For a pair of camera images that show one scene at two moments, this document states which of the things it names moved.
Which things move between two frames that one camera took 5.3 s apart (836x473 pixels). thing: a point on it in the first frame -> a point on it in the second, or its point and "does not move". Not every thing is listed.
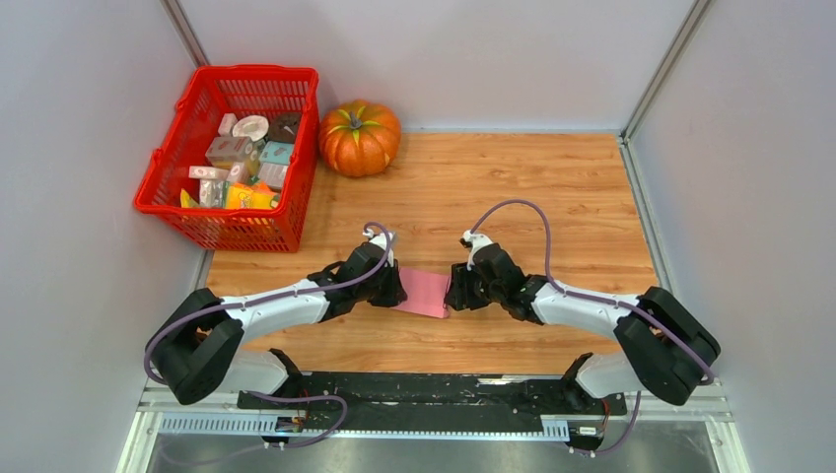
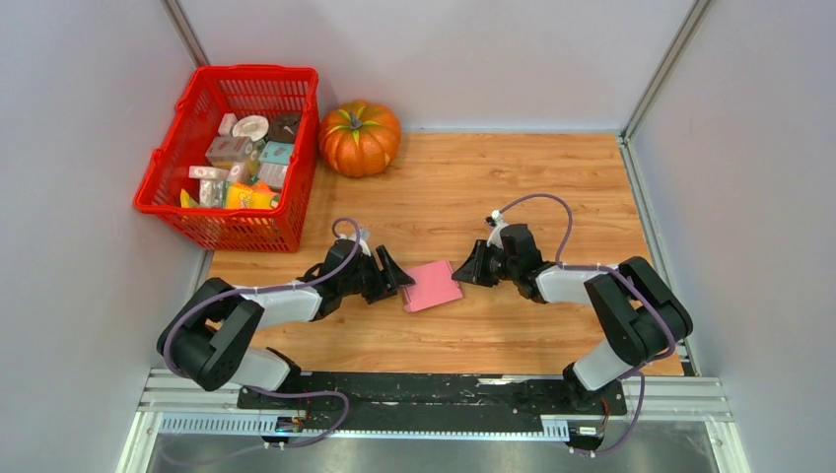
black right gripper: (458, 296) -> (473, 270)
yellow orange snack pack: (250, 195) does not move
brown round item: (284, 127) does not move
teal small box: (279, 153) does not move
